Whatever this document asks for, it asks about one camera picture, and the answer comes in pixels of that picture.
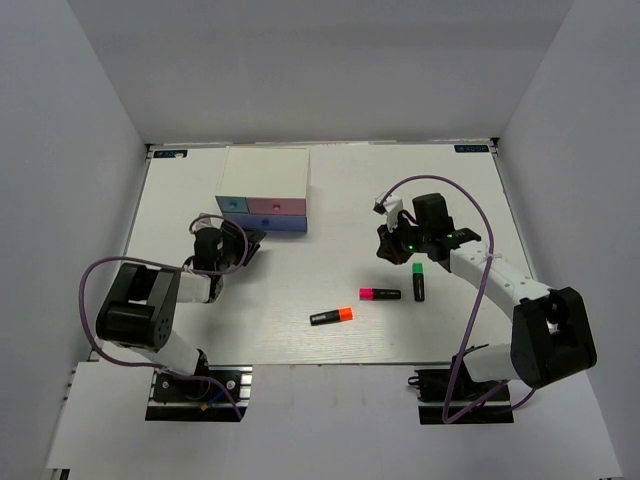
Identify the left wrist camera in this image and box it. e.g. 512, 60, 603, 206
188, 213, 224, 234

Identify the white mini drawer cabinet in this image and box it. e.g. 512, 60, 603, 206
216, 147, 310, 226

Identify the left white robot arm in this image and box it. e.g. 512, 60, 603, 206
95, 214, 266, 399

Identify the green cap highlighter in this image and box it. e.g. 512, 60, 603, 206
412, 262, 426, 302

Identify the orange cap highlighter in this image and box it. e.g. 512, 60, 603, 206
309, 307, 353, 326

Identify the pink cap highlighter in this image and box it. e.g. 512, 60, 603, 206
359, 288, 402, 301

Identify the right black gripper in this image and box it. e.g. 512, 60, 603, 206
378, 214, 432, 265

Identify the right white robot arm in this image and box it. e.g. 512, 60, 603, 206
374, 193, 597, 399

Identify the wide purple-blue drawer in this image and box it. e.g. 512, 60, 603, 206
225, 213, 308, 232

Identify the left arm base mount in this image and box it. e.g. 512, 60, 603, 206
145, 366, 253, 423

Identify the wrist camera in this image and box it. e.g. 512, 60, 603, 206
188, 213, 224, 234
373, 194, 404, 223

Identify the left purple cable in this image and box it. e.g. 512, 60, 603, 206
79, 212, 250, 420

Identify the small blue drawer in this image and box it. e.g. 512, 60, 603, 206
216, 195, 249, 214

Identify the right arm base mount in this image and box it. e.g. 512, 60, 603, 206
407, 365, 514, 425

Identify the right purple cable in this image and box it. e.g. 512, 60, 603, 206
379, 174, 536, 425

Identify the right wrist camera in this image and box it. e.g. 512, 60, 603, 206
373, 194, 404, 223

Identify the purple cable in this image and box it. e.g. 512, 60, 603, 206
79, 212, 250, 420
379, 174, 536, 425

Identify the pink drawer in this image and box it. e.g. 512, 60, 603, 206
247, 197, 306, 216

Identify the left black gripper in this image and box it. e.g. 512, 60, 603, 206
216, 219, 267, 273

